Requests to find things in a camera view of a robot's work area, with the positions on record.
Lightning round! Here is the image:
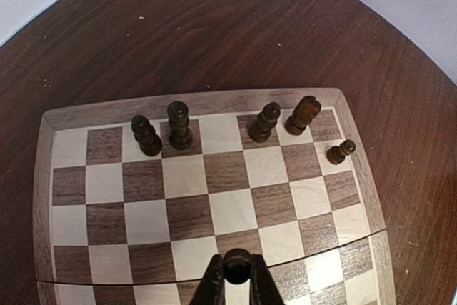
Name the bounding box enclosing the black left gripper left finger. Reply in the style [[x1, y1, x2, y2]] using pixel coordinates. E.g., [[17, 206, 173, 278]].
[[191, 254, 225, 305]]

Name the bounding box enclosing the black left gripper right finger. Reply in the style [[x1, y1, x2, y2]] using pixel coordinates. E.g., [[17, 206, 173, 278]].
[[249, 254, 284, 305]]

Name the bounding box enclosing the dark chess piece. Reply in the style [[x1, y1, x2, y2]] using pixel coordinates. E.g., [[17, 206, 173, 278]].
[[284, 96, 321, 136], [131, 115, 163, 156], [167, 101, 193, 151], [223, 248, 251, 285], [326, 139, 356, 165], [248, 101, 281, 143]]

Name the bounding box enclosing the wooden chess board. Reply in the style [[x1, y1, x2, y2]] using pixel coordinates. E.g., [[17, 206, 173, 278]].
[[33, 88, 396, 304]]

